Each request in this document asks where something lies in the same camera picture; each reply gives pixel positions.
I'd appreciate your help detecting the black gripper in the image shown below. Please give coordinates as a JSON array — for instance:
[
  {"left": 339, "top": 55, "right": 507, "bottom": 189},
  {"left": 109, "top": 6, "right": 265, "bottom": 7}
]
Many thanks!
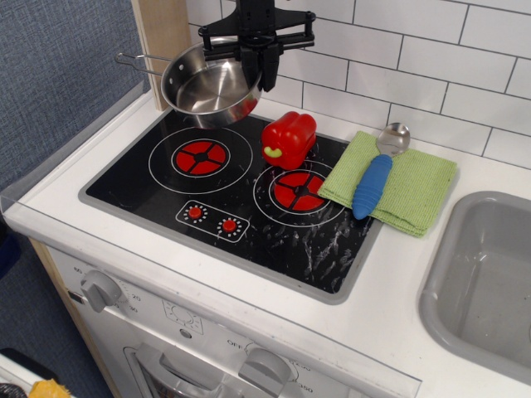
[{"left": 198, "top": 1, "right": 316, "bottom": 92}]

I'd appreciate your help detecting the silver pot with wire handle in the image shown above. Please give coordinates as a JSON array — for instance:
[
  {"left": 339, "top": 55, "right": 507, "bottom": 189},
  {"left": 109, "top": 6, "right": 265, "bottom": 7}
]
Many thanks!
[{"left": 114, "top": 37, "right": 262, "bottom": 129}]

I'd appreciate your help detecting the black toy stove top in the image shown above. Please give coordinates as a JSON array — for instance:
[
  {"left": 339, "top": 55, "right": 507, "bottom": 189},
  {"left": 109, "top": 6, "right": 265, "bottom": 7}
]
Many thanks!
[{"left": 80, "top": 112, "right": 382, "bottom": 303}]

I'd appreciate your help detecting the red toy bell pepper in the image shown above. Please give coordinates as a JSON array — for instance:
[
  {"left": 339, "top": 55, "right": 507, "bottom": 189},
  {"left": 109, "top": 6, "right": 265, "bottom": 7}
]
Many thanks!
[{"left": 261, "top": 111, "right": 317, "bottom": 170}]

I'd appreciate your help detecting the green folded cloth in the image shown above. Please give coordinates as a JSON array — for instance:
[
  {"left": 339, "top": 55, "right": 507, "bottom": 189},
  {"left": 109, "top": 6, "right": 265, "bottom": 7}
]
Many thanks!
[{"left": 318, "top": 131, "right": 457, "bottom": 238}]

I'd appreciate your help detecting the grey left oven knob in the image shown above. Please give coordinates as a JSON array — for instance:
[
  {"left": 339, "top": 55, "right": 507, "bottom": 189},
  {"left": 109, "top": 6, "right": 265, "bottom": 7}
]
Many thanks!
[{"left": 80, "top": 270, "right": 122, "bottom": 313}]

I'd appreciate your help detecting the grey oven knob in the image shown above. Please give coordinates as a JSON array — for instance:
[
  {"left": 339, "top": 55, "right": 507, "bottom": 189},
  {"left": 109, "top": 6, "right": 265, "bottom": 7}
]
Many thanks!
[
  {"left": 80, "top": 270, "right": 122, "bottom": 313},
  {"left": 238, "top": 348, "right": 292, "bottom": 396}
]

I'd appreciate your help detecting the white toy oven front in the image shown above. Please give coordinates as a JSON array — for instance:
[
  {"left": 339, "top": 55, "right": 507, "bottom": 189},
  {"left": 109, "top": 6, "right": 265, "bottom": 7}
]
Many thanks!
[{"left": 49, "top": 249, "right": 421, "bottom": 397}]

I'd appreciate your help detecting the grey right oven knob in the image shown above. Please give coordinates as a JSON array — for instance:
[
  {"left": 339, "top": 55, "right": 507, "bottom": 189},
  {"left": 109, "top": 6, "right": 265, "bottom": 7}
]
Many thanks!
[{"left": 238, "top": 348, "right": 292, "bottom": 396}]

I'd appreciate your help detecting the grey sink basin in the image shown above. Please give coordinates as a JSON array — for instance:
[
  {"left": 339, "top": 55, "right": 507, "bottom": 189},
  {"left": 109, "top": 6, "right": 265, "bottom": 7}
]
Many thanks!
[{"left": 419, "top": 192, "right": 530, "bottom": 384}]

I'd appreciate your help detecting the yellow object at corner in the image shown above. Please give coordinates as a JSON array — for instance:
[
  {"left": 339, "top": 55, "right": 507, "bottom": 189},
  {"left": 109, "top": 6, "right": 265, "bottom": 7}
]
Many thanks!
[{"left": 28, "top": 379, "right": 72, "bottom": 398}]

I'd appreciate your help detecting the wooden side post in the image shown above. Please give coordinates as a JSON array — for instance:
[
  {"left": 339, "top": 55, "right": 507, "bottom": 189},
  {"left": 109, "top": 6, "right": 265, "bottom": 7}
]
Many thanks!
[{"left": 130, "top": 0, "right": 197, "bottom": 112}]

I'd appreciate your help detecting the blue handled metal spoon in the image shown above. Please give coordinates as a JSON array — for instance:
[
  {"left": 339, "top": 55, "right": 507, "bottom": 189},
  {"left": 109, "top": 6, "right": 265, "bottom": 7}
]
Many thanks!
[{"left": 352, "top": 123, "right": 411, "bottom": 220}]

